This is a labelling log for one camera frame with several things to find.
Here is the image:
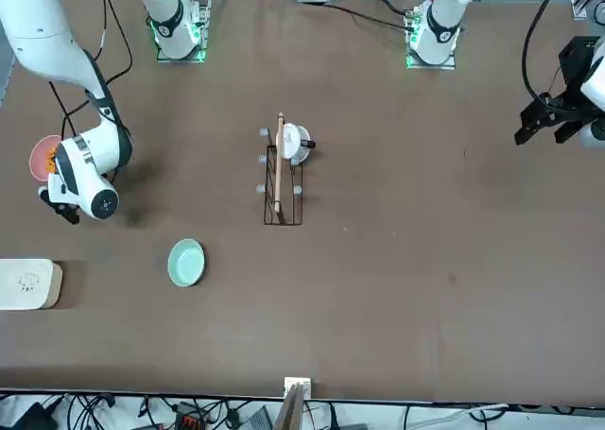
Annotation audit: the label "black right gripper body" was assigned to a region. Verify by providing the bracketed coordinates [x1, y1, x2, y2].
[38, 187, 81, 226]

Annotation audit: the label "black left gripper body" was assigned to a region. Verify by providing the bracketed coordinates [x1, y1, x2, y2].
[559, 36, 602, 101]

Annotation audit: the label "pink bowl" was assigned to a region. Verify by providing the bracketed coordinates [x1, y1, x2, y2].
[28, 135, 65, 181]

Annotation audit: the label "green bowl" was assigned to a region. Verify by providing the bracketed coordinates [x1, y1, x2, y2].
[167, 238, 207, 288]

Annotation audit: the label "white lidded box bear print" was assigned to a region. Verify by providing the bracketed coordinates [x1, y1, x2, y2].
[0, 258, 63, 311]

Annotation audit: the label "white cup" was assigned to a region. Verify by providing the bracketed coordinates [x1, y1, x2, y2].
[282, 123, 317, 164]

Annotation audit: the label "black power strip red switches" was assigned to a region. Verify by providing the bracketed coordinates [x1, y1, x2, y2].
[172, 401, 214, 430]

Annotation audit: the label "wooden board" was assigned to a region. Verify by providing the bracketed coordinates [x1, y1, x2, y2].
[273, 382, 306, 430]

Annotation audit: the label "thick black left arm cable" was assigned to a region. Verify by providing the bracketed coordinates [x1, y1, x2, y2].
[521, 0, 568, 112]

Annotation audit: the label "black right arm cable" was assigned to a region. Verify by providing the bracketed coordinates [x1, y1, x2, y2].
[60, 0, 133, 141]

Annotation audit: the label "black wire rack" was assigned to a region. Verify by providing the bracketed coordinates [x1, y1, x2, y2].
[257, 127, 306, 227]

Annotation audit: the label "black cable across table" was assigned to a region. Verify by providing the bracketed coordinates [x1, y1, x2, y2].
[302, 0, 413, 29]

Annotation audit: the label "white table edge bracket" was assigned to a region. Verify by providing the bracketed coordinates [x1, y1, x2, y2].
[284, 376, 313, 396]

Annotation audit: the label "white cable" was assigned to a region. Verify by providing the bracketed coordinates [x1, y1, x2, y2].
[424, 403, 511, 426]

